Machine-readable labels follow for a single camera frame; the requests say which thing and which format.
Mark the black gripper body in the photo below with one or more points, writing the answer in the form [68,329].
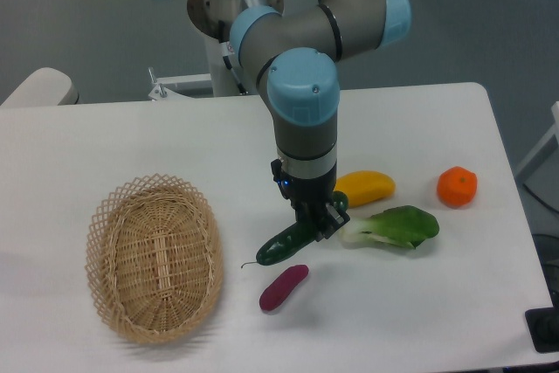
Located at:
[308,197]

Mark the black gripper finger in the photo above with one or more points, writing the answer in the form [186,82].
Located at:
[331,218]
[303,223]

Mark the dark green cucumber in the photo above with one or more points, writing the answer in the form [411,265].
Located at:
[288,242]

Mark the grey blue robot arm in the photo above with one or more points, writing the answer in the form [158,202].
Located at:
[290,62]

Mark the yellow mango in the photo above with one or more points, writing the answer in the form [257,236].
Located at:
[365,187]

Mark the purple sweet potato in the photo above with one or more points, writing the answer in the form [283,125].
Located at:
[280,289]

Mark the green bok choy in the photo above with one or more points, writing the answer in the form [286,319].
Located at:
[404,227]

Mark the orange tangerine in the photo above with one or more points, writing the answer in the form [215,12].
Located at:
[457,187]

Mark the woven wicker basket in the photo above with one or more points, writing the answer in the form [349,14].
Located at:
[154,260]

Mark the black device at edge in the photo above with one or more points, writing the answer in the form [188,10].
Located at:
[543,328]

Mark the white chair back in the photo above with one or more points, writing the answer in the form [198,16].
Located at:
[46,87]

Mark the white frame at right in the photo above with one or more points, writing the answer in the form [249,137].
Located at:
[541,151]

